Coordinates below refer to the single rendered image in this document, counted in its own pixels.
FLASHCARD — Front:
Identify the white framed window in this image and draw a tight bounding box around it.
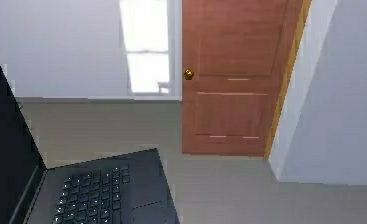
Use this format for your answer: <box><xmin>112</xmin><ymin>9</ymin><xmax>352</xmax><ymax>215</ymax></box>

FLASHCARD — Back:
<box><xmin>119</xmin><ymin>0</ymin><xmax>183</xmax><ymax>101</ymax></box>

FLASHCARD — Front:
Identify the black open laptop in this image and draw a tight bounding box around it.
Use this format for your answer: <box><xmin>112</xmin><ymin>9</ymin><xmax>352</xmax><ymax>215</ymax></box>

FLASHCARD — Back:
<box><xmin>0</xmin><ymin>57</ymin><xmax>181</xmax><ymax>224</ymax></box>

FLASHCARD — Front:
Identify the brown wooden room door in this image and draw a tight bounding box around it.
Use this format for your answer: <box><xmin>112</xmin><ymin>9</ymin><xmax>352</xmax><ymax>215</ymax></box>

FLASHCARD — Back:
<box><xmin>181</xmin><ymin>0</ymin><xmax>313</xmax><ymax>158</ymax></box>

